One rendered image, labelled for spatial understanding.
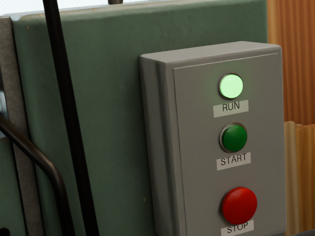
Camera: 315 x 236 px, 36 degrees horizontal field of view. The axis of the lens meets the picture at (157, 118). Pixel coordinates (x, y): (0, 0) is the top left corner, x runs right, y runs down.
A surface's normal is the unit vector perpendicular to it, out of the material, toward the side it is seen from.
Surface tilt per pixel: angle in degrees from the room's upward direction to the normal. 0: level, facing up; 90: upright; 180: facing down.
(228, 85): 89
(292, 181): 87
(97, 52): 90
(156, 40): 90
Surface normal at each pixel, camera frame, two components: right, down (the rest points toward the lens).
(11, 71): 0.36, 0.19
